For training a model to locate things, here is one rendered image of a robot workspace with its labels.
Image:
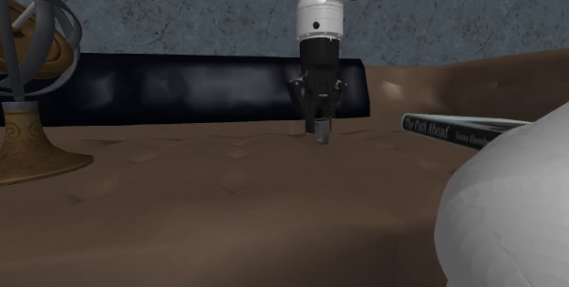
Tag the white rounded pillow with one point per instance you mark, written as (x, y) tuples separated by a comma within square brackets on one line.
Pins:
[(511, 215)]

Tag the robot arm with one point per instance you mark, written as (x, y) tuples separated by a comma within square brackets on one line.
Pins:
[(320, 10)]

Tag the brass armillary globe with grey rings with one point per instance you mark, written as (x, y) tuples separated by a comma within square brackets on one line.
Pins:
[(22, 144)]

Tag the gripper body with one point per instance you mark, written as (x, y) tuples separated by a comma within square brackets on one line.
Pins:
[(319, 62)]

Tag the black long cushion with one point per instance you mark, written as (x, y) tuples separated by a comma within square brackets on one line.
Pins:
[(177, 90)]

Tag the dark grey book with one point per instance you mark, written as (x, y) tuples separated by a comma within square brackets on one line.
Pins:
[(444, 130)]

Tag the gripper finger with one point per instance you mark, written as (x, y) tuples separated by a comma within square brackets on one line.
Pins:
[(310, 119), (323, 131)]

